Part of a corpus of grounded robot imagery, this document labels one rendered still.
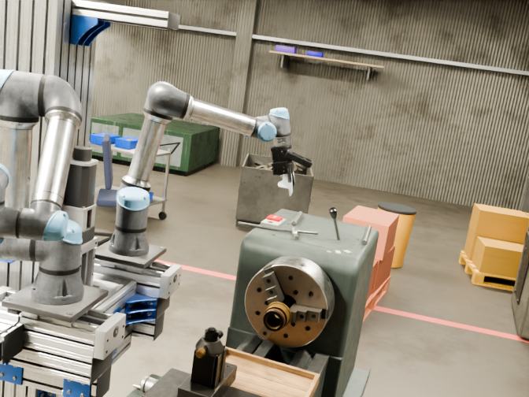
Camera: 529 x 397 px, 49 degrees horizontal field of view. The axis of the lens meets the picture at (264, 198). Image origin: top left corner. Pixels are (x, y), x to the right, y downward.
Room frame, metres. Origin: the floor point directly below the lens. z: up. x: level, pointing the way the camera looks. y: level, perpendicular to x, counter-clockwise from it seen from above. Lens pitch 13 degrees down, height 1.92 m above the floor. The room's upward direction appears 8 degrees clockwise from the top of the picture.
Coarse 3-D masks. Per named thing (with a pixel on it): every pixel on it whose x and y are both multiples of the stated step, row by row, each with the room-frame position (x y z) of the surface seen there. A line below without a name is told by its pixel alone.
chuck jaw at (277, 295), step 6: (264, 270) 2.00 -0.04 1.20; (270, 270) 2.00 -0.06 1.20; (264, 276) 1.96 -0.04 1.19; (270, 276) 1.95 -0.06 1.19; (276, 276) 1.98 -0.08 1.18; (264, 282) 1.96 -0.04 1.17; (270, 282) 1.96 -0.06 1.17; (276, 282) 1.96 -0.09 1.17; (270, 288) 1.93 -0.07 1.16; (276, 288) 1.94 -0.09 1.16; (282, 288) 1.98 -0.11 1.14; (270, 294) 1.93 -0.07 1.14; (276, 294) 1.92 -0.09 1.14; (282, 294) 1.96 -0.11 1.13; (270, 300) 1.91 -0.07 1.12; (276, 300) 1.90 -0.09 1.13; (282, 300) 1.93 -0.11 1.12
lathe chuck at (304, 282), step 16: (288, 272) 1.97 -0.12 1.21; (304, 272) 1.96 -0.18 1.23; (256, 288) 2.01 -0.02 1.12; (288, 288) 1.97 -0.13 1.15; (304, 288) 1.96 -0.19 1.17; (320, 288) 1.94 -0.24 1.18; (256, 304) 2.00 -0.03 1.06; (304, 304) 1.95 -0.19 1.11; (320, 304) 1.94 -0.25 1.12; (256, 320) 2.00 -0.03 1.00; (320, 320) 1.93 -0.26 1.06; (272, 336) 1.98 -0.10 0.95; (288, 336) 1.96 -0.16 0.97; (304, 336) 1.95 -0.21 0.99
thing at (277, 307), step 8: (272, 304) 1.90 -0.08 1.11; (280, 304) 1.89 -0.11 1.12; (272, 312) 1.84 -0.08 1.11; (280, 312) 1.84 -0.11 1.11; (288, 312) 1.88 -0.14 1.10; (264, 320) 1.84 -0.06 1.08; (272, 320) 1.89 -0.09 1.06; (280, 320) 1.83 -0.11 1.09; (288, 320) 1.87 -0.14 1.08; (272, 328) 1.83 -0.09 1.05; (280, 328) 1.83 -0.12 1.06
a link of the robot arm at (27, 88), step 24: (0, 72) 1.56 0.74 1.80; (24, 72) 1.59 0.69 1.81; (0, 96) 1.53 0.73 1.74; (24, 96) 1.55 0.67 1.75; (0, 120) 1.54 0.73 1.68; (24, 120) 1.55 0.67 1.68; (0, 144) 1.56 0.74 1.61; (24, 144) 1.57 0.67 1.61; (24, 168) 1.58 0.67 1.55; (24, 192) 1.58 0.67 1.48; (24, 240) 1.55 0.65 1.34
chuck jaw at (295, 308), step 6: (294, 306) 1.93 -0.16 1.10; (300, 306) 1.94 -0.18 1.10; (306, 306) 1.94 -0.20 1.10; (312, 306) 1.95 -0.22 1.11; (294, 312) 1.88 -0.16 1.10; (300, 312) 1.89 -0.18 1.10; (306, 312) 1.90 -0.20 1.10; (312, 312) 1.90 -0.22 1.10; (318, 312) 1.90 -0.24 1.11; (324, 312) 1.93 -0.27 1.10; (294, 318) 1.88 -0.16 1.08; (300, 318) 1.89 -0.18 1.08; (306, 318) 1.91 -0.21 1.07; (312, 318) 1.90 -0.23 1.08; (318, 318) 1.90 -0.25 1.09; (324, 318) 1.93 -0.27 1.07
